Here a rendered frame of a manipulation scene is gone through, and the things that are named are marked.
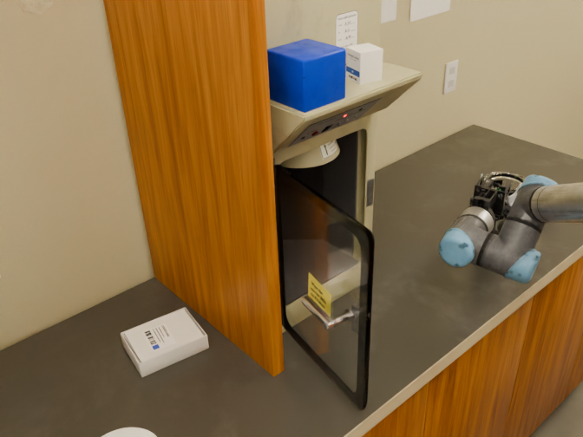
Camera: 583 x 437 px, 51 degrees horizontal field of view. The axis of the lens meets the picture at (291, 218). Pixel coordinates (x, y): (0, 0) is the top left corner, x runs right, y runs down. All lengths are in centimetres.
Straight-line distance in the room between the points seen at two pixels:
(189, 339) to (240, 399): 19
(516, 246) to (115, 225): 93
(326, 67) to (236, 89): 16
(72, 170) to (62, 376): 45
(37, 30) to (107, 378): 73
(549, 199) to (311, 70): 53
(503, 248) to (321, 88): 52
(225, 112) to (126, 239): 62
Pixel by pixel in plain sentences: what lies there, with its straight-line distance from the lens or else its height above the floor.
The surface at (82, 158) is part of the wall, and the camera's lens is 147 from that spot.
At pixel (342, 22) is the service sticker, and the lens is 123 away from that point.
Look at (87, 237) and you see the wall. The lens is 155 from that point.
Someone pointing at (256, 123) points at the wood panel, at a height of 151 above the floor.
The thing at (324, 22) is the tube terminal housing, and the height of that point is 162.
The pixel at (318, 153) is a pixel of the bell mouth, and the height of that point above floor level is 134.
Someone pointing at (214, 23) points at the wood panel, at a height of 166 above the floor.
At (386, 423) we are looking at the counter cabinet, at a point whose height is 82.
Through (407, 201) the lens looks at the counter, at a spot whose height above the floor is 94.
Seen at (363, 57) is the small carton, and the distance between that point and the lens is 117.
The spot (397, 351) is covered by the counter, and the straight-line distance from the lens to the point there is 140.
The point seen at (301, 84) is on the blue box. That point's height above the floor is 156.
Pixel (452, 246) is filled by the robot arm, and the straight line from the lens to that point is 132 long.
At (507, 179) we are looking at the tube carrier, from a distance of 166.
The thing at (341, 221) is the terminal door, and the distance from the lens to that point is 100.
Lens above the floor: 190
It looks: 31 degrees down
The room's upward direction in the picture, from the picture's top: 2 degrees counter-clockwise
